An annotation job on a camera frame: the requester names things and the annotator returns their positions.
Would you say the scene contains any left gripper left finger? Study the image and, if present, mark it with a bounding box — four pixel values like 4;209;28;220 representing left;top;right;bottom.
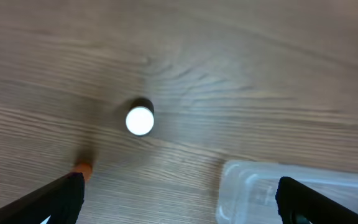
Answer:
0;172;85;224

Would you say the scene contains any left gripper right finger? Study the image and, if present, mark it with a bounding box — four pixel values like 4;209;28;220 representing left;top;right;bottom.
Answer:
275;177;358;224

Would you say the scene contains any orange tube white cap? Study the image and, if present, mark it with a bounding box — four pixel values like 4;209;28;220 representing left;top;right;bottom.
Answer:
71;163;93;182

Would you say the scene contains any dark bottle white cap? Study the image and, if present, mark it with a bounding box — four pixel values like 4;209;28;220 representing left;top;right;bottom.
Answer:
125;98;155;136

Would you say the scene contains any clear plastic container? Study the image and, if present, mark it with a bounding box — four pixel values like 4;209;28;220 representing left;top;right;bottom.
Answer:
216;160;358;224

